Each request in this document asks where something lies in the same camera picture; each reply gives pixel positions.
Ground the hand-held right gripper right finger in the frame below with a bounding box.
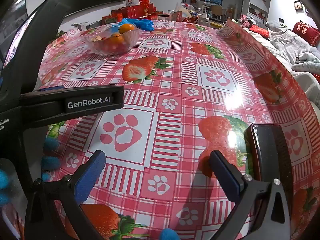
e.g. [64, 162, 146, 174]
[209, 150, 292, 240]

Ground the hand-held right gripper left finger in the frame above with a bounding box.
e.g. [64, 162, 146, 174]
[25, 150, 107, 240]

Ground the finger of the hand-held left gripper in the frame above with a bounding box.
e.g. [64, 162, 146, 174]
[20, 85, 125, 128]

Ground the clear glass bowl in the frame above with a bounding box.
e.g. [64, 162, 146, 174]
[85, 26, 140, 56]

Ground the person's left hand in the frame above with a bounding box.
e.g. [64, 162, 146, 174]
[41, 137, 62, 182]

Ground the person's right hand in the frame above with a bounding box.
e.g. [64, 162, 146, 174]
[160, 228, 178, 240]

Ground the black phone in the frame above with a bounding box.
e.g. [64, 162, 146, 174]
[244, 123, 293, 195]

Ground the strawberry printed red tablecloth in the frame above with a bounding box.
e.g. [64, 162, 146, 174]
[37, 19, 320, 240]

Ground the blue plastic bag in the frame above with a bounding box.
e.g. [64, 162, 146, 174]
[120, 18, 155, 32]

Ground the stack of red gift boxes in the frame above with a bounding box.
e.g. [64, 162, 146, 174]
[102, 0, 163, 24]

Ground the grey bedding pile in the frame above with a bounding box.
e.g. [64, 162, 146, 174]
[265, 20, 320, 80]

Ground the red cloth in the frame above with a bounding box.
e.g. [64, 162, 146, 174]
[250, 24, 270, 38]

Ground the red pillow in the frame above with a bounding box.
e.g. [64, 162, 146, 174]
[292, 21, 320, 47]

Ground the brown chair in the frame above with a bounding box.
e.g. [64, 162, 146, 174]
[209, 4, 227, 22]

